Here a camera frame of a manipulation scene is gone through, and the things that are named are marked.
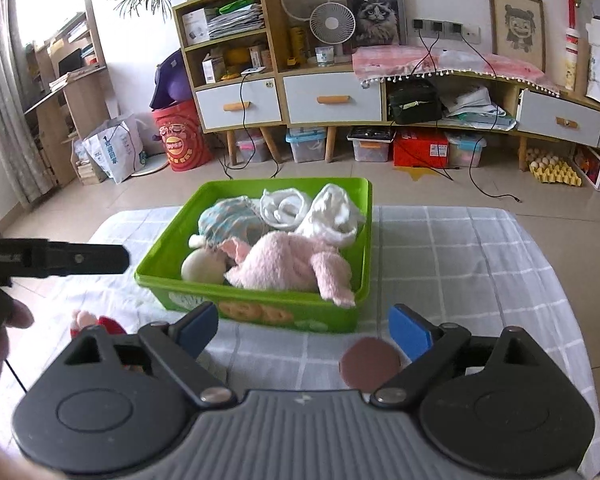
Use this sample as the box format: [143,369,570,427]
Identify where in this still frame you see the pink fluffy plush toy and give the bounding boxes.
[219,231,355,308]

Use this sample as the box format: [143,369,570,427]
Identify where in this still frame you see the green plastic bin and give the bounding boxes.
[135,178,373,333]

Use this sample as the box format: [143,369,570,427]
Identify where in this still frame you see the black bag on shelf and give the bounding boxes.
[388,79,442,125]

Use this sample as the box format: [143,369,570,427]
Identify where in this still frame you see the framed cartoon picture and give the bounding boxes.
[489,0,546,72]

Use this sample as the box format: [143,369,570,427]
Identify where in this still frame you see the white towel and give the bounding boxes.
[294,183,366,249]

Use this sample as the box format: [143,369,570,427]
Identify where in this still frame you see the blue checkered soft cloth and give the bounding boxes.
[198,196,271,245]

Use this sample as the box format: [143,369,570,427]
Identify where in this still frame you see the wooden bookshelf desk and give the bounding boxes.
[26,0,110,188]

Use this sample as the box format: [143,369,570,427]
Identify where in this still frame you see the white socks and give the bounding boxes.
[259,188,312,232]

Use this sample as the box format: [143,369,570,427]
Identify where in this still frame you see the red cardboard box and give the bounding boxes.
[392,128,449,169]

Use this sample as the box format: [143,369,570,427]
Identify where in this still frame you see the small white desk fan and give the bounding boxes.
[309,2,356,66]

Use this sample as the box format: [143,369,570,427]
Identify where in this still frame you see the white grid tablecloth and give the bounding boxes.
[9,204,600,478]

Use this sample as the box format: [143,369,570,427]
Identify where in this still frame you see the clear storage box blue lid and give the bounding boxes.
[286,127,327,164]

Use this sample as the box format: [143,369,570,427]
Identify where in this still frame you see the yellow egg tray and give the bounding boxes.
[526,148,582,188]

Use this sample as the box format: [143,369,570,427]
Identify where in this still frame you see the small bear plush toy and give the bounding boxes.
[181,234,227,285]

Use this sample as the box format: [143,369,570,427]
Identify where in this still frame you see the framed cat picture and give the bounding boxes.
[346,0,407,51]

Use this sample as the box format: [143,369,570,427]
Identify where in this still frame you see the wooden tv cabinet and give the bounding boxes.
[173,0,600,151]

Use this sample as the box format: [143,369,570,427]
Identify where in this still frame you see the brown round pad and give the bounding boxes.
[339,337,401,393]

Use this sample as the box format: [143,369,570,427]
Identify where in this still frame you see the red santa plush toy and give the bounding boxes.
[69,310,126,338]

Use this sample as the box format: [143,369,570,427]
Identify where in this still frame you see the red snack bucket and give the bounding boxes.
[152,100,213,172]

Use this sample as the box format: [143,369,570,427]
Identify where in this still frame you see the pink lace cabinet cloth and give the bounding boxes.
[352,46,560,96]

